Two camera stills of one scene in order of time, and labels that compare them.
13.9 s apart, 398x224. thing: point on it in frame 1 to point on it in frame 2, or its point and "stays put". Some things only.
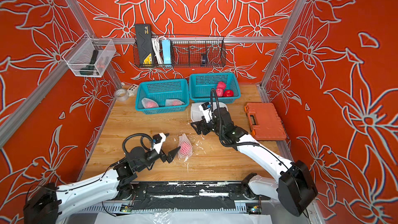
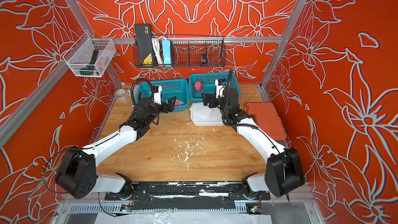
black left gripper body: [161, 155] to [162, 108]
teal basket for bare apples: [201, 84] stays put
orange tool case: [265, 122] stays put
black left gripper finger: [171, 154] to [170, 107]
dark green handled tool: [89, 69] stays put
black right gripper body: [213, 126] to [221, 104]
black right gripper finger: [197, 126] to [207, 99]
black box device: [144, 38] stays put
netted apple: [185, 150] to [198, 85]
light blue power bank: [166, 51] stays put
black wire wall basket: [193, 52] stays put
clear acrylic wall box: [90, 57] stays put
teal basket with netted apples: [162, 96] stays put
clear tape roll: [122, 95] stays put
